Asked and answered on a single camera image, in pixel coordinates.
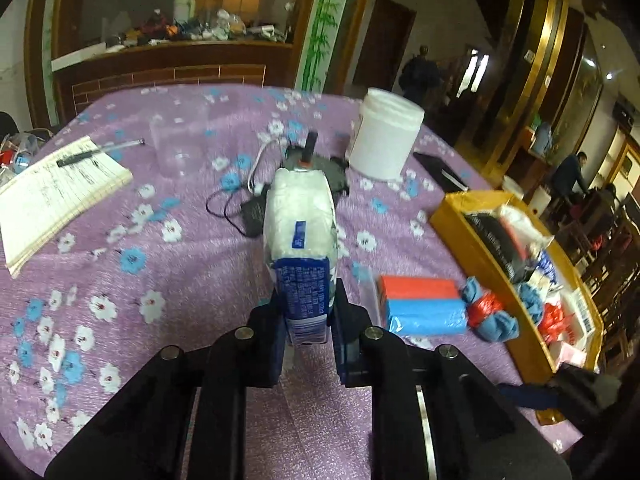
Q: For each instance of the blue kettle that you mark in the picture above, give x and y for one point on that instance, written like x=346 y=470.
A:
x=542 y=139

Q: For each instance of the wooden door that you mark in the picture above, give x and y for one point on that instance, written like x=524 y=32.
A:
x=382 y=42

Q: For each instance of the black pen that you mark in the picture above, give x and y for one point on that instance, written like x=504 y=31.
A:
x=95 y=151

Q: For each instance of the white printed packet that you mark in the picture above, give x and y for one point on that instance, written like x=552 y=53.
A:
x=582 y=310

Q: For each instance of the black snack packet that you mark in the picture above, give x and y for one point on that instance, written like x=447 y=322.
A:
x=495 y=242

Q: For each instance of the pink packet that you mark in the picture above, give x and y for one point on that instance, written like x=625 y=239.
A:
x=570 y=353

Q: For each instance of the wooden counter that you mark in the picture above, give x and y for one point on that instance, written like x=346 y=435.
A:
x=170 y=70

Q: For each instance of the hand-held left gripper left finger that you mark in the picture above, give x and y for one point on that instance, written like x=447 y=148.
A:
x=274 y=342

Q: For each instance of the red plastic bag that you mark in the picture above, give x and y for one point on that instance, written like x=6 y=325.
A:
x=554 y=319

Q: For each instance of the blue roll pack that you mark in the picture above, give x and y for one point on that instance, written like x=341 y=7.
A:
x=425 y=317

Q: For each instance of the bamboo painted pillar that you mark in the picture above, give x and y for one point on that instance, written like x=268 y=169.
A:
x=320 y=25

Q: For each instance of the purple floral tablecloth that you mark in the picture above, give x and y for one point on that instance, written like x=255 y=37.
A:
x=175 y=270

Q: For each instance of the red roll pack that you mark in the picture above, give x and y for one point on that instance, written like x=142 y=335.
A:
x=417 y=289

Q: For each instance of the wooden chair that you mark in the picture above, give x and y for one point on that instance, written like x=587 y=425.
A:
x=607 y=240

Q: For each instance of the white bucket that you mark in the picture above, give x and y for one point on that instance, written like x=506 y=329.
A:
x=540 y=201

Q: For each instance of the blue towel with red band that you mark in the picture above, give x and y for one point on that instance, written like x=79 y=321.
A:
x=487 y=312

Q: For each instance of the paper notebook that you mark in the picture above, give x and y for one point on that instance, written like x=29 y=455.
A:
x=55 y=200

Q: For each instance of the white jug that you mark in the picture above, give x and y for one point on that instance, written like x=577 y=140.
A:
x=184 y=7

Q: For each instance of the white and blue tissue pack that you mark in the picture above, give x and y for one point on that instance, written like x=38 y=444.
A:
x=300 y=220

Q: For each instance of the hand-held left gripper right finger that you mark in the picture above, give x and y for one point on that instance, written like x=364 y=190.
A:
x=345 y=347

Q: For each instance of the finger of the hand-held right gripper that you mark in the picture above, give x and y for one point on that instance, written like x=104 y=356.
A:
x=530 y=395

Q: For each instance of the white plastic jar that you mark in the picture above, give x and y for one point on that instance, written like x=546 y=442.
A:
x=382 y=135

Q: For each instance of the black phone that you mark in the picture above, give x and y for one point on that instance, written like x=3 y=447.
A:
x=440 y=170

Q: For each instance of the clear plastic cup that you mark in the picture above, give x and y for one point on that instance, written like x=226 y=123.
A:
x=177 y=140

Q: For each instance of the yellow-edged cardboard box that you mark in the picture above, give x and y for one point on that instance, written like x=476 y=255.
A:
x=465 y=240

